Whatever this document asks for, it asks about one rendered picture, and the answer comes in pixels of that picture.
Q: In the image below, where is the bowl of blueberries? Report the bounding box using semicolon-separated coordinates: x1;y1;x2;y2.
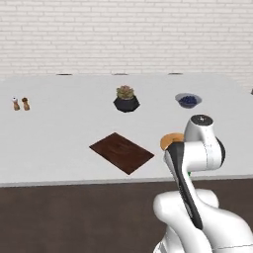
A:
174;92;203;110

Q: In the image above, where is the succulent in black pot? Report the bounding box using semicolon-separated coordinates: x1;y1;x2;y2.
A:
113;85;141;114

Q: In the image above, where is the wooden salt shaker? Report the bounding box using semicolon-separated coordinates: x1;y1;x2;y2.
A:
12;97;21;112

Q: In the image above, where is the dark wooden cutting board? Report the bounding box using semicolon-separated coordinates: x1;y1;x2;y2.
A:
88;131;155;176

